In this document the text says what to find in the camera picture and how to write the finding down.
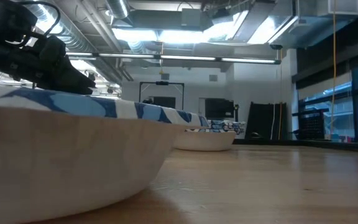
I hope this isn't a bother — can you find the silver rectangular air duct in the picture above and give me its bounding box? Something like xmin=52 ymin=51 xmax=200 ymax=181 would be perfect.
xmin=246 ymin=0 xmax=358 ymax=48

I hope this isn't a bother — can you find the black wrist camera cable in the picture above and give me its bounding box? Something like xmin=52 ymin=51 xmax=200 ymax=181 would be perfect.
xmin=19 ymin=1 xmax=62 ymax=37

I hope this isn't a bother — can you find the black wall monitor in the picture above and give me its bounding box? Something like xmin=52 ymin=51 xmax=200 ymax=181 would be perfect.
xmin=204 ymin=97 xmax=236 ymax=119

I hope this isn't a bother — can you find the small black monitor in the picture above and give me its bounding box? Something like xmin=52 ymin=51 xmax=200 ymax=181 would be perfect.
xmin=152 ymin=96 xmax=177 ymax=110

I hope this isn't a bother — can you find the silver spiral air duct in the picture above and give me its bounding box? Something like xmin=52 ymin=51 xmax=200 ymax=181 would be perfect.
xmin=26 ymin=0 xmax=124 ymax=85

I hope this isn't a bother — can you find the long ceiling light fixture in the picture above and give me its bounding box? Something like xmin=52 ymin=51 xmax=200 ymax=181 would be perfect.
xmin=65 ymin=52 xmax=282 ymax=65

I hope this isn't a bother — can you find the black perforated rack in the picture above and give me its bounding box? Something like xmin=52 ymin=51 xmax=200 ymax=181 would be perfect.
xmin=291 ymin=108 xmax=329 ymax=141

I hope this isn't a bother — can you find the blue white patterned paper bowl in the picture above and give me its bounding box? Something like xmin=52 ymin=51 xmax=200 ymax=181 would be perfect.
xmin=0 ymin=84 xmax=210 ymax=224
xmin=173 ymin=119 xmax=246 ymax=152

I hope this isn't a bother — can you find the black table edge rail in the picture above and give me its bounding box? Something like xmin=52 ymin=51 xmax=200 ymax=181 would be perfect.
xmin=232 ymin=138 xmax=358 ymax=154

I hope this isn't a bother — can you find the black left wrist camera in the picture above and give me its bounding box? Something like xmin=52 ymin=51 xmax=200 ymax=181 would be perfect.
xmin=0 ymin=0 xmax=39 ymax=35

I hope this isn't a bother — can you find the black frame stand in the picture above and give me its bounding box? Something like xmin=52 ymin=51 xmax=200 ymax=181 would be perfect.
xmin=139 ymin=81 xmax=185 ymax=110

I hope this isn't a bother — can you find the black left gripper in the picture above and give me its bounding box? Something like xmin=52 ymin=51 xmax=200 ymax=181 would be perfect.
xmin=0 ymin=33 xmax=97 ymax=95

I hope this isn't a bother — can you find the thin yellow hanging cable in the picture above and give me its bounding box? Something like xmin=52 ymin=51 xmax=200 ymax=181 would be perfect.
xmin=277 ymin=49 xmax=283 ymax=141

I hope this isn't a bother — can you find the black leaning panel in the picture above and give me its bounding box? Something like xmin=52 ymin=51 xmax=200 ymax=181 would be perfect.
xmin=244 ymin=101 xmax=287 ymax=141

